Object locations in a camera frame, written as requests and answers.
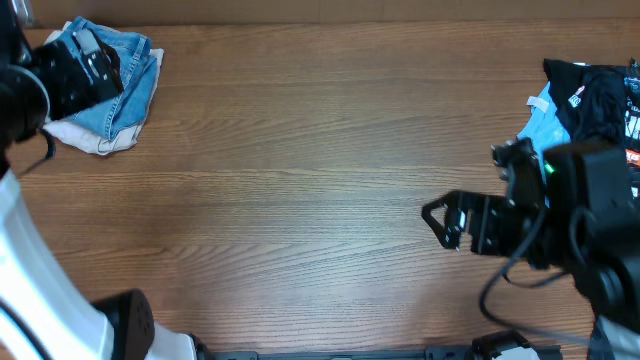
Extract blue denim jeans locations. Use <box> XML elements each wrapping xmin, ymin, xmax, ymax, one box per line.
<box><xmin>49</xmin><ymin>16</ymin><xmax>159</xmax><ymax>143</ymax></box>

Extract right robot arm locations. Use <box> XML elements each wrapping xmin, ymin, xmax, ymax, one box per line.
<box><xmin>421</xmin><ymin>138</ymin><xmax>639</xmax><ymax>359</ymax></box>

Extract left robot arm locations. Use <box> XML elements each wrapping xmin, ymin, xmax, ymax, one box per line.
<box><xmin>1</xmin><ymin>1</ymin><xmax>211</xmax><ymax>359</ymax></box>

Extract folded beige trousers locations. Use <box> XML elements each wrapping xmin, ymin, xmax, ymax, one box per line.
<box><xmin>41</xmin><ymin>19</ymin><xmax>165</xmax><ymax>157</ymax></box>

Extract light blue garment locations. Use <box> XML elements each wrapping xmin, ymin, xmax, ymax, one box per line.
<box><xmin>517</xmin><ymin>83</ymin><xmax>571</xmax><ymax>170</ymax></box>

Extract black printed t-shirt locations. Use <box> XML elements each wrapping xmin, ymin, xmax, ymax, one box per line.
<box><xmin>543</xmin><ymin>58</ymin><xmax>639</xmax><ymax>198</ymax></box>

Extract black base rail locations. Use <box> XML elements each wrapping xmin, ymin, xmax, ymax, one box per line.
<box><xmin>199</xmin><ymin>344</ymin><xmax>564</xmax><ymax>360</ymax></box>

